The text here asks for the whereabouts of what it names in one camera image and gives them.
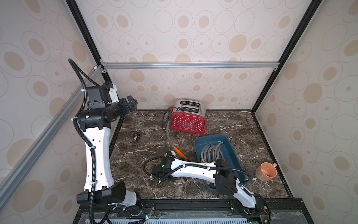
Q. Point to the red dotted toaster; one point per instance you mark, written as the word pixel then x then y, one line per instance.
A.
pixel 188 116

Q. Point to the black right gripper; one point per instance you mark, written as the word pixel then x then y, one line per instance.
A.
pixel 156 172

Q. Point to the wooden handle sickle diagonal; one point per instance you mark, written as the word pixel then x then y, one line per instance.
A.
pixel 207 153

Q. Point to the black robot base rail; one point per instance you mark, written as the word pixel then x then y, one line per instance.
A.
pixel 215 211

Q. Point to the orange plastic cup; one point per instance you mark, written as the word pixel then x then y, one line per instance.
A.
pixel 266 171

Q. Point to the black snack packet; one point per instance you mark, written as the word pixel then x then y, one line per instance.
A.
pixel 136 137

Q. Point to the orange handle sickle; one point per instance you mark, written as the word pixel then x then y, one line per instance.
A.
pixel 172 143
pixel 218 153

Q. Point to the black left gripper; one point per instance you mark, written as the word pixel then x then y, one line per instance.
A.
pixel 128 107

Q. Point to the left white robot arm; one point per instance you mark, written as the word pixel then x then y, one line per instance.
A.
pixel 101 107

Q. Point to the teal plastic storage box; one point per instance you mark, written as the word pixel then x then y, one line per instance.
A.
pixel 218 167

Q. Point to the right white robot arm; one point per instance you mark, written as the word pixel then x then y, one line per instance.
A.
pixel 258 204

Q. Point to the wooden handle sickle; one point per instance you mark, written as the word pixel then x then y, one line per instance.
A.
pixel 203 155
pixel 212 155

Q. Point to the aluminium frame rail left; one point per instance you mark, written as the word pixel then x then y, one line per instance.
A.
pixel 19 162

